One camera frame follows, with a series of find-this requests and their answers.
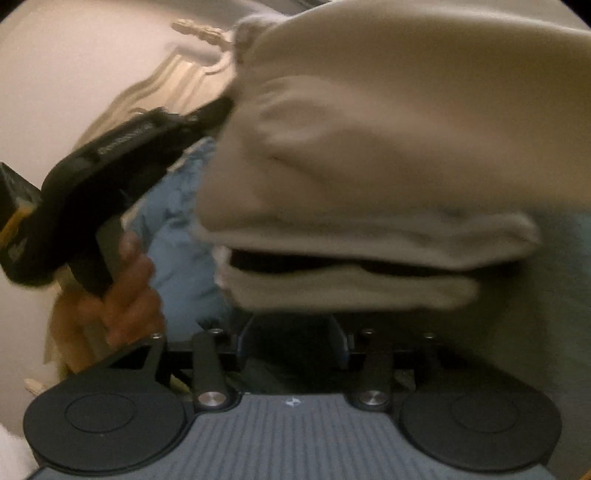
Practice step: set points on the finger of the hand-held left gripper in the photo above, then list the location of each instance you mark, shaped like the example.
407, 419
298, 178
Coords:
212, 115

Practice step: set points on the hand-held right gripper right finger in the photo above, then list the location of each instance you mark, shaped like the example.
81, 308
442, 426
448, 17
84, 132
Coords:
353, 357

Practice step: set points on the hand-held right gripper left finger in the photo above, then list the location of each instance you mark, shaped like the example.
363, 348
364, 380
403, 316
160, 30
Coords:
233, 357

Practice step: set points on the beige zip jacket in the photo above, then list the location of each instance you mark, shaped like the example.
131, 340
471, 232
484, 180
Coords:
392, 138

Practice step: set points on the person's left hand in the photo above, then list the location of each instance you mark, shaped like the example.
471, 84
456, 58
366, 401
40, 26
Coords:
134, 304

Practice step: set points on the carved cream headboard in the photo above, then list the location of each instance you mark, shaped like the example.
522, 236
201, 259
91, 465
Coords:
184, 74

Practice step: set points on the teal pillow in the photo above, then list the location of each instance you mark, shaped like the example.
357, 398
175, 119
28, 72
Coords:
180, 258

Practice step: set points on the grey fleece bed blanket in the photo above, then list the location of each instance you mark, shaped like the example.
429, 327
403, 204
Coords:
545, 323

